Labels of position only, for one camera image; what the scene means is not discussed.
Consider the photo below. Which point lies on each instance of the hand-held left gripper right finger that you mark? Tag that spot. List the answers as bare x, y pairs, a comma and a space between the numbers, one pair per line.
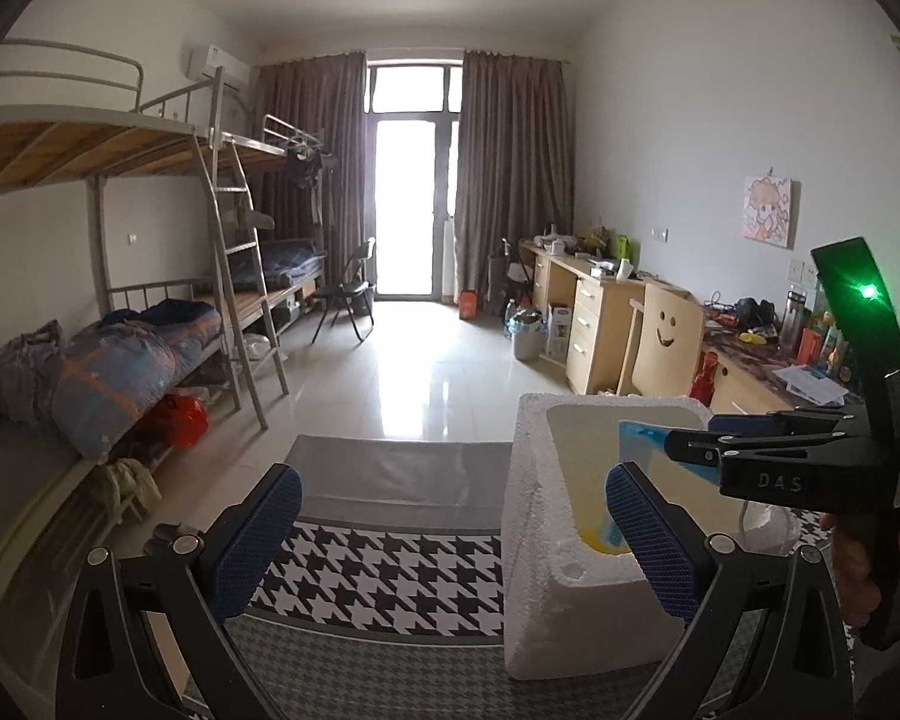
656, 540

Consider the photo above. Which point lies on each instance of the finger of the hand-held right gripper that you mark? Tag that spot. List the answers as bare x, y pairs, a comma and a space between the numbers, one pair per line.
742, 424
795, 476

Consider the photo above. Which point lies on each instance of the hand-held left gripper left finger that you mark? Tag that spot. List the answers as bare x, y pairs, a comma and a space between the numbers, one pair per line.
259, 532

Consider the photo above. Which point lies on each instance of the blue tissue packet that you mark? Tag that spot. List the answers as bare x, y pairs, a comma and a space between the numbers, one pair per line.
641, 439

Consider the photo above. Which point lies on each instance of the white foam box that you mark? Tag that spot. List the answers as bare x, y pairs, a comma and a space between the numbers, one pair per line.
540, 540

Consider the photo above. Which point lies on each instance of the person's right hand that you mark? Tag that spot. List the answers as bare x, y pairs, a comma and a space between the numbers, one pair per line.
847, 562

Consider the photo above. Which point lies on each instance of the wooden desk with patterned top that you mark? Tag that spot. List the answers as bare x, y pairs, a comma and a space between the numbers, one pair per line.
742, 382

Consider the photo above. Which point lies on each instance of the red hanging bag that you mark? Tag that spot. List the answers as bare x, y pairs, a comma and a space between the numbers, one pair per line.
705, 382

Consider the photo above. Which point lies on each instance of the clear water bottle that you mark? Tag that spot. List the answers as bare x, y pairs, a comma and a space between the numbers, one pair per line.
793, 315

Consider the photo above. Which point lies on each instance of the white papers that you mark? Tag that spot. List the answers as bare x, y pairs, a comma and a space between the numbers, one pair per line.
810, 382

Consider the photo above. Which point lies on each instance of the red box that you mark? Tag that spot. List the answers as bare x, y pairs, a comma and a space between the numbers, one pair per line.
810, 347

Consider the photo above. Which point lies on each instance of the black headphones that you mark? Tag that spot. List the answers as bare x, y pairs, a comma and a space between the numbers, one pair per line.
754, 313

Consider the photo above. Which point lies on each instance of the wooden smiley face chair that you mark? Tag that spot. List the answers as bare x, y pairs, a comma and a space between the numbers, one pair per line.
667, 345

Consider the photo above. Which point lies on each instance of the pale yellow cloth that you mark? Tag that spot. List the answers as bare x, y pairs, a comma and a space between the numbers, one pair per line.
131, 484

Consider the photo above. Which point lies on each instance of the red plastic bag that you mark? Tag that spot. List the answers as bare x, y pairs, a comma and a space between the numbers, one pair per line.
180, 420

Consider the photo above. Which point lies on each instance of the houndstooth bed sheet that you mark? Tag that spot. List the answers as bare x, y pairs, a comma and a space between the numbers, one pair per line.
390, 577

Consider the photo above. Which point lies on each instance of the wooden desk with drawers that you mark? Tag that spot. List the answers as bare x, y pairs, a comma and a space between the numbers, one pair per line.
600, 307

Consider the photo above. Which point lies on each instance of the white cardboard box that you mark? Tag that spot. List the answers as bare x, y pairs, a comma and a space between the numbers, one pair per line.
559, 330

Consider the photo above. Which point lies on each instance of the green bag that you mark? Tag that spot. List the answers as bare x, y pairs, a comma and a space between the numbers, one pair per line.
622, 249

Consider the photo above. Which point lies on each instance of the blue plaid quilt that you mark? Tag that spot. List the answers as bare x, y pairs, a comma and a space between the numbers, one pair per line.
112, 375

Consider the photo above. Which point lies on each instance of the metal bucket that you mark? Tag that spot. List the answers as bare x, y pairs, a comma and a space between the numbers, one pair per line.
529, 341

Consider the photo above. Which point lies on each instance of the metal bunk bed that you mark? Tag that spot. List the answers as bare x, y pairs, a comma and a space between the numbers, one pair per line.
82, 139
281, 298

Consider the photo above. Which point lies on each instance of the black folding chair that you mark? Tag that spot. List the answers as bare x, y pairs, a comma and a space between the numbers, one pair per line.
354, 289

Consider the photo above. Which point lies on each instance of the dark blue bedding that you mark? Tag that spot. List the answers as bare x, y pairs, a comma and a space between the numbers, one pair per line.
292, 259

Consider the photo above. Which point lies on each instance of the purple grey bedding bundle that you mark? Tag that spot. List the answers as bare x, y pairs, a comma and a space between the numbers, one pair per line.
19, 371

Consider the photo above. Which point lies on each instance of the orange red bag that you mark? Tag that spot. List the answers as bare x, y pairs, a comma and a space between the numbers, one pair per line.
469, 305

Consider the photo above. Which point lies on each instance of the metal bed ladder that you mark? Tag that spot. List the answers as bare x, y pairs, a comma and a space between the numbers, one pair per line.
244, 217

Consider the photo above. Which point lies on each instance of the brown curtain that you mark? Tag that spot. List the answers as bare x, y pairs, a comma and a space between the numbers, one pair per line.
322, 150
510, 165

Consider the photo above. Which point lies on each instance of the glass balcony door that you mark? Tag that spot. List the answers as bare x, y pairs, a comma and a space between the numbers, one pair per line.
412, 202

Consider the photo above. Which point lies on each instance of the hanging dark clothes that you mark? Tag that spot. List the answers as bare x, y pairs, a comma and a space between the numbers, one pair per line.
304, 169

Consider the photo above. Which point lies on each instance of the white air conditioner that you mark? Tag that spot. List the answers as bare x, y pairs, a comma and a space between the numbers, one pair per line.
217, 64

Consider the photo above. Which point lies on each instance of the white wall switch panel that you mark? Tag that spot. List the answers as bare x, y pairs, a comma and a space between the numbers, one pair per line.
802, 275

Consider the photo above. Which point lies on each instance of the pink cartoon wall picture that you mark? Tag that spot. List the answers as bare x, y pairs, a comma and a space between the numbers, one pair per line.
766, 210

